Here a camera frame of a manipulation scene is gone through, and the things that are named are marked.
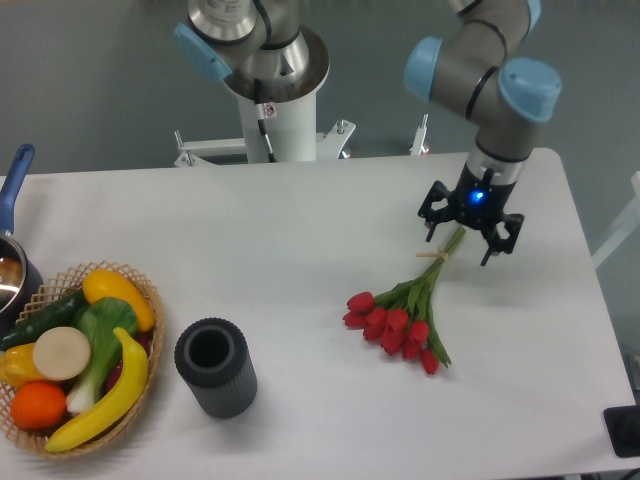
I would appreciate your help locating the white frame at right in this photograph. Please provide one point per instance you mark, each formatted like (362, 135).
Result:
(625, 223)

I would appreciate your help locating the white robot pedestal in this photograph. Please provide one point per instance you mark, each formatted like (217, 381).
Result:
(276, 94)

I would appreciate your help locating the yellow banana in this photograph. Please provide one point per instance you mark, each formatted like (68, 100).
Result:
(112, 406)

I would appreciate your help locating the dark grey ribbed vase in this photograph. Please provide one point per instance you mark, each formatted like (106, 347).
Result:
(213, 359)

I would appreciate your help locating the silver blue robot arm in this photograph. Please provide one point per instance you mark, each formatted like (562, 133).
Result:
(474, 74)

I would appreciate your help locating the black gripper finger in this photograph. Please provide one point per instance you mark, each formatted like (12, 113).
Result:
(435, 208)
(501, 234)

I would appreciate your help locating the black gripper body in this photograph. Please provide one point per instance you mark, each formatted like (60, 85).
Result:
(478, 203)

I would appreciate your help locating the red item in basket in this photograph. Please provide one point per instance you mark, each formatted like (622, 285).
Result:
(144, 339)

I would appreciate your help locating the woven wicker basket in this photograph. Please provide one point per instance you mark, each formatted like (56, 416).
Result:
(60, 286)

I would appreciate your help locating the green cucumber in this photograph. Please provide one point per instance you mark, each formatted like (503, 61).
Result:
(59, 313)

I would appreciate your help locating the blue handled saucepan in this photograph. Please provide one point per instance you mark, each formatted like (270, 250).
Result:
(20, 279)

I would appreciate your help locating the black device at edge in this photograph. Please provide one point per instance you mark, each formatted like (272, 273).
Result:
(622, 424)

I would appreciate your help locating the white mounting bracket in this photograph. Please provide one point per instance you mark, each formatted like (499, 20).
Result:
(210, 149)

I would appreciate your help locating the orange fruit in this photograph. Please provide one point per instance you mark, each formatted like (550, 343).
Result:
(38, 405)

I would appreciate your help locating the yellow squash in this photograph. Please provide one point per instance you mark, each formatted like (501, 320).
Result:
(102, 283)

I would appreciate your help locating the beige round disc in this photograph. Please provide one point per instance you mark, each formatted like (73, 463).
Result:
(61, 353)

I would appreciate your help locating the yellow bell pepper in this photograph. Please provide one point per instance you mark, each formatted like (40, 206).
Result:
(17, 366)

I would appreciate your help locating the green bok choy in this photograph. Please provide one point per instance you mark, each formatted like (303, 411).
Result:
(97, 322)

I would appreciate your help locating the red tulip bouquet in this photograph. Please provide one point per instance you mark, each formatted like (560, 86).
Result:
(401, 320)

